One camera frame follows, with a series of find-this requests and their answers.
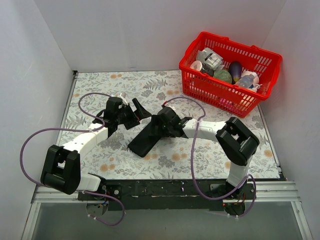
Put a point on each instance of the grey foil snack pouch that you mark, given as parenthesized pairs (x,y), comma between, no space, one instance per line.
(210,58)

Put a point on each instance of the clear plastic bottle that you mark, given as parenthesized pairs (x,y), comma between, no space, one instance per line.
(246,81)

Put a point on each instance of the aluminium frame rail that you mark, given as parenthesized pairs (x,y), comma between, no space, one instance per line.
(272,211)

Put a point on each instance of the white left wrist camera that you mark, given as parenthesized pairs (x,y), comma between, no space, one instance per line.
(123,96)

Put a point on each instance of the floral patterned table mat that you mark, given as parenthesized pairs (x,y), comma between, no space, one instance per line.
(170,158)

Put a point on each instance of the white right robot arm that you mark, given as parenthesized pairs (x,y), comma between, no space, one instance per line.
(237,141)

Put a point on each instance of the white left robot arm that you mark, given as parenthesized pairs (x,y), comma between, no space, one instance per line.
(62,165)

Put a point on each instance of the red plastic shopping basket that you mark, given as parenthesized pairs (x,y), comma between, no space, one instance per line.
(229,97)

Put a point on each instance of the green textured ball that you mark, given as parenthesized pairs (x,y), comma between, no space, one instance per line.
(223,75)

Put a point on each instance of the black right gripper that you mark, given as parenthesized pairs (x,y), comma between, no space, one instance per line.
(155,127)

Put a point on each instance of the white pink cup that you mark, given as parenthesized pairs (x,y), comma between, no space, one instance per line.
(197,66)

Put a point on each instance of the black zippered tool case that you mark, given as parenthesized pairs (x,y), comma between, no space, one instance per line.
(148,137)

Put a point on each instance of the white round toy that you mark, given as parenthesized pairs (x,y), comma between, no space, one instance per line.
(256,85)

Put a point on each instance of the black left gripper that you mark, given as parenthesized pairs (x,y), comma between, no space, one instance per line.
(132,117)

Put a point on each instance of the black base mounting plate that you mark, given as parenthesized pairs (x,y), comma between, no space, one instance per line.
(151,194)

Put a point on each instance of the purple toy eggplant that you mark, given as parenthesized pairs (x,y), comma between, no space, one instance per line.
(235,70)

